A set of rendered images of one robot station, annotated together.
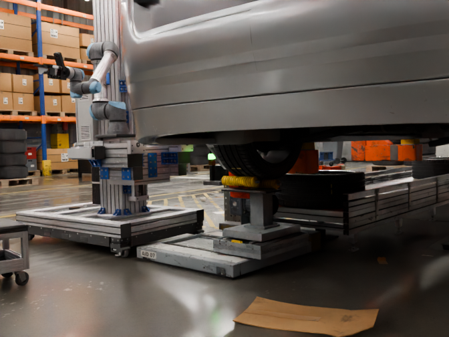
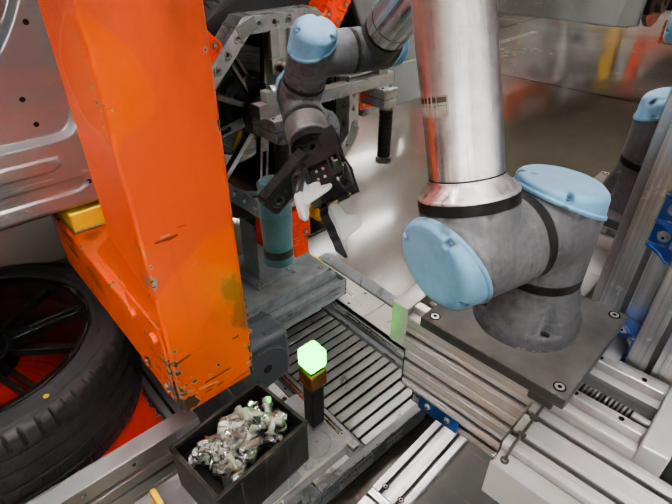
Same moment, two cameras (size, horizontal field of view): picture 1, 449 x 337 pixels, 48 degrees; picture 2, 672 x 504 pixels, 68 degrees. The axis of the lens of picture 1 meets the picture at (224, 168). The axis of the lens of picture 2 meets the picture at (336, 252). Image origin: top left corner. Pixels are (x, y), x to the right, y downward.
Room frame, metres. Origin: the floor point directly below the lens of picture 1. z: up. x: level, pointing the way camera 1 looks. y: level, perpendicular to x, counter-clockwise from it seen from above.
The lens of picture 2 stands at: (4.51, 0.21, 1.32)
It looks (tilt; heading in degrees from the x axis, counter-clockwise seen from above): 34 degrees down; 187
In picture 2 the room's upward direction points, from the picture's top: straight up
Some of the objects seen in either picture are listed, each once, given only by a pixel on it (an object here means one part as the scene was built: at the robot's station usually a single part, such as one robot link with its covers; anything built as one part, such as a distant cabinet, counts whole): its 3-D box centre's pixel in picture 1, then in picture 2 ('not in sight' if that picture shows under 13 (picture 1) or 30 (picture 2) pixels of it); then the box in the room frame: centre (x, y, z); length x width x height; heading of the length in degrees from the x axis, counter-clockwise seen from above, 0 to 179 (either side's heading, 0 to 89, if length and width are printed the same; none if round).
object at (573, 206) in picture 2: not in sight; (548, 221); (3.92, 0.42, 0.98); 0.13 x 0.12 x 0.14; 127
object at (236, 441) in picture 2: (226, 171); (242, 451); (4.00, -0.02, 0.51); 0.20 x 0.14 x 0.13; 144
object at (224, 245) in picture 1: (262, 241); (266, 291); (3.08, -0.22, 0.13); 0.50 x 0.36 x 0.10; 138
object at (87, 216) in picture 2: (301, 146); (90, 205); (3.49, -0.53, 0.71); 0.14 x 0.14 x 0.05; 48
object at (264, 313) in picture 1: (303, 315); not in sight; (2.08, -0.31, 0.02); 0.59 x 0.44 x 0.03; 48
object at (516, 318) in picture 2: not in sight; (532, 289); (3.92, 0.43, 0.87); 0.15 x 0.15 x 0.10
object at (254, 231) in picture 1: (261, 210); (262, 249); (3.08, -0.22, 0.32); 0.40 x 0.30 x 0.28; 138
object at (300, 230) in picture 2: (244, 183); (281, 225); (3.17, -0.12, 0.48); 0.16 x 0.12 x 0.17; 48
